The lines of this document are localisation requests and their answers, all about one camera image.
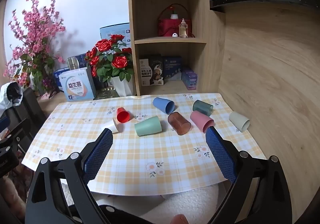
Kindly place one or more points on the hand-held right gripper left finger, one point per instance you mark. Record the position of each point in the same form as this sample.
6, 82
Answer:
98, 154

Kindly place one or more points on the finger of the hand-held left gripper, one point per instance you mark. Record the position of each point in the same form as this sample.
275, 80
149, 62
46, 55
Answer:
15, 134

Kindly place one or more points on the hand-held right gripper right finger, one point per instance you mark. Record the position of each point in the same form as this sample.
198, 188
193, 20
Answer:
221, 156

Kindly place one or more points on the white cup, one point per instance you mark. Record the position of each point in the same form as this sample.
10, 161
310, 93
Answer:
114, 127

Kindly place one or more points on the pale grey-green cup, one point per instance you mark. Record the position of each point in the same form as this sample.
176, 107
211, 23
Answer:
239, 120

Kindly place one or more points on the pink cup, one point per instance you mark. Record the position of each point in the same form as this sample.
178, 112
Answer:
201, 120

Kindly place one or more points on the red cup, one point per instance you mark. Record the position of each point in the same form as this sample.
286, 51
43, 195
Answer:
123, 115

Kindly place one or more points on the dark green translucent cup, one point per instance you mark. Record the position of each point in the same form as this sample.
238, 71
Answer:
202, 108

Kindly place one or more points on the brown translucent cup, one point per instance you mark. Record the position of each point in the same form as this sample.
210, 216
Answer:
178, 123

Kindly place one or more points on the mint green cup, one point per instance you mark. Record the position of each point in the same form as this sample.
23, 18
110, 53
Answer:
147, 126

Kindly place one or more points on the blue cup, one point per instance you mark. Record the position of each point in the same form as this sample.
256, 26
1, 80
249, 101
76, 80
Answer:
163, 104

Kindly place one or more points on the person's right hand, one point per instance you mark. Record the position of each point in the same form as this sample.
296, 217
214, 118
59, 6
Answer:
180, 219

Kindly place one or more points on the black chair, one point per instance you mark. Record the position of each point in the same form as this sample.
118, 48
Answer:
33, 111

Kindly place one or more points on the white cloth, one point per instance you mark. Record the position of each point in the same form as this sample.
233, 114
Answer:
5, 99

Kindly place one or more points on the yellow plaid floral tablecloth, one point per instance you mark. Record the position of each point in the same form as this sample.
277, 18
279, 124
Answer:
150, 154

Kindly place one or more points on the shiny green packet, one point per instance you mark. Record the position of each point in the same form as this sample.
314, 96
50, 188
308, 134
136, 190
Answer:
106, 93

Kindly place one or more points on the white box with blue label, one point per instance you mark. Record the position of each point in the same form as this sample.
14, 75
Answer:
77, 86

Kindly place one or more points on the white faceted vase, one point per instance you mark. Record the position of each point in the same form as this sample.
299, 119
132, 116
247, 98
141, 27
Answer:
122, 87

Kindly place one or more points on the purple blue box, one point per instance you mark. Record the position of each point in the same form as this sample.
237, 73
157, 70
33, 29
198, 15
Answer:
189, 80

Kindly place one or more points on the steel thermos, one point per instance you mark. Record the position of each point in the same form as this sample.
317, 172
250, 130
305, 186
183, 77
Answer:
73, 63

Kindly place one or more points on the red rose bouquet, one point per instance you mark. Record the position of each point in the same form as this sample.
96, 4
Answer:
110, 58

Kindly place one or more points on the dark biscuit box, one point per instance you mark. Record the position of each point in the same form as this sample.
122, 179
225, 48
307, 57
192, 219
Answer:
151, 70

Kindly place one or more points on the pink blossom branches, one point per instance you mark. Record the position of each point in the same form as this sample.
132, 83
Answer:
37, 36

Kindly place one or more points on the dark blue box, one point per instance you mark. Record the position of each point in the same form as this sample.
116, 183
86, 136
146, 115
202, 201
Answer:
172, 67

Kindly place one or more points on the white and blue carton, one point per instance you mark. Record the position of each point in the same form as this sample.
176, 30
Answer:
115, 30

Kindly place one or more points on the small white round gadget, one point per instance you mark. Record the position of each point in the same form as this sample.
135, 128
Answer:
174, 35

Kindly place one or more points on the wooden shelf unit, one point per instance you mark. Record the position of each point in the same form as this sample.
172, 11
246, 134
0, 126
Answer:
131, 26

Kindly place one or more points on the glass perfume bottle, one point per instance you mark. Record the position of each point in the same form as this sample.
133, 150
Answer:
183, 29

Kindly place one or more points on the small white flower pot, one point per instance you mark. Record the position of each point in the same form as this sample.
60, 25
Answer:
174, 16

